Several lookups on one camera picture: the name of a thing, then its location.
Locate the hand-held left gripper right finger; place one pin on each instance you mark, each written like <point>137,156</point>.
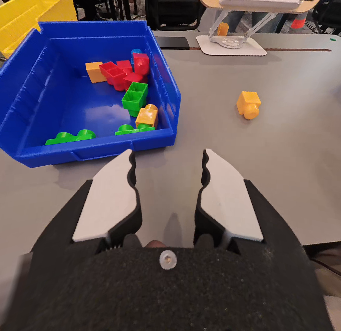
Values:
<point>230,203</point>

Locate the orange traffic cone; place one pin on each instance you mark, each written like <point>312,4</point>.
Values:
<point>298,21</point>

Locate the yellow plastic bin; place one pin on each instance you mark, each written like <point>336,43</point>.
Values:
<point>37,11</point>

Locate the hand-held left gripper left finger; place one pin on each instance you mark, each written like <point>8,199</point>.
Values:
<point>106,203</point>

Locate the small orange cube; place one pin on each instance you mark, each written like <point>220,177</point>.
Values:
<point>223,29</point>

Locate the pile of colourful toy blocks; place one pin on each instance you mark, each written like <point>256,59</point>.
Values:
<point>134,96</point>

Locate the blue plastic bin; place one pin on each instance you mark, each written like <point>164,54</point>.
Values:
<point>90,109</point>

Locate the yellow toy block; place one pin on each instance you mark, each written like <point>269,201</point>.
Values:
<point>248,103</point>

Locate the white document stand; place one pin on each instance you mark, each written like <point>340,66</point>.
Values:
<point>232,45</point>

